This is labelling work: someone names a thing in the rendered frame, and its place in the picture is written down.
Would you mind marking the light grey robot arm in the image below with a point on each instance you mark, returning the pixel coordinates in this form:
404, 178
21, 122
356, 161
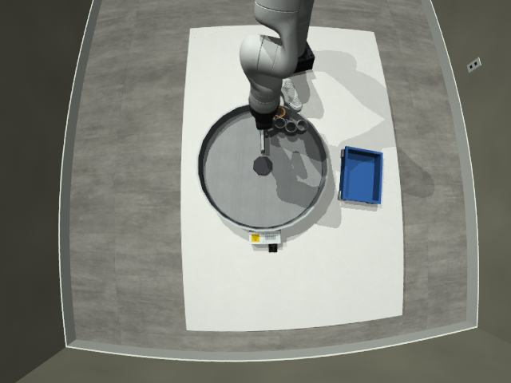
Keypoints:
275, 58

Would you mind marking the blue square tray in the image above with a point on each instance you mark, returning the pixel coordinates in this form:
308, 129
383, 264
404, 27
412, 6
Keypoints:
361, 179

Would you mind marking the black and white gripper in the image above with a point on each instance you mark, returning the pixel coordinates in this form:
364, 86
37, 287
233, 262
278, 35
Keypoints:
264, 112

